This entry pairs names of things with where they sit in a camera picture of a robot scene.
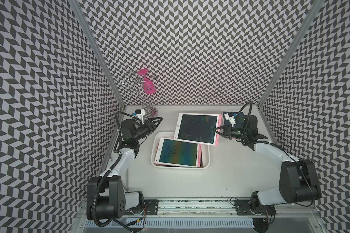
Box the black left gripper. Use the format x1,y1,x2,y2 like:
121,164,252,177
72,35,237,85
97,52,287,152
133,116,162,140

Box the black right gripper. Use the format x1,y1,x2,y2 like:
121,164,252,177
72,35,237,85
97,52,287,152
213,124,248,139

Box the white plastic storage box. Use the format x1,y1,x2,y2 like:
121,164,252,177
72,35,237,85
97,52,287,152
151,131,210,170

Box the pink writing tablet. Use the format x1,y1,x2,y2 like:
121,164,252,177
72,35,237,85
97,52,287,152
154,137,201,168
173,113,222,146
221,109,246,127

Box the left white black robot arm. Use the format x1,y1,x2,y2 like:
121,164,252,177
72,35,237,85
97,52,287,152
87,115,163,227

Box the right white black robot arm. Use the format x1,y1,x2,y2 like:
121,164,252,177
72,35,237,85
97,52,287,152
216,113,321,215

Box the chrome wire jewelry stand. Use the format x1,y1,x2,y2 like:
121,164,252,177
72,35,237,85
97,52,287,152
119,68,158,119

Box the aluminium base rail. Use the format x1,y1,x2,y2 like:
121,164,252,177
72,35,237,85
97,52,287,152
75,197,321,219

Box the aluminium corner post left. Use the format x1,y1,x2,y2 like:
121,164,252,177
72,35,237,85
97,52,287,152
68,0,125,108

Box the aluminium corner post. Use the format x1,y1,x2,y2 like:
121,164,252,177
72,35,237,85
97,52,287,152
257,0,325,109
68,0,125,108

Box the aluminium corner post right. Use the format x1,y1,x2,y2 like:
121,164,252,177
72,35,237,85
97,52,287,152
257,0,325,109

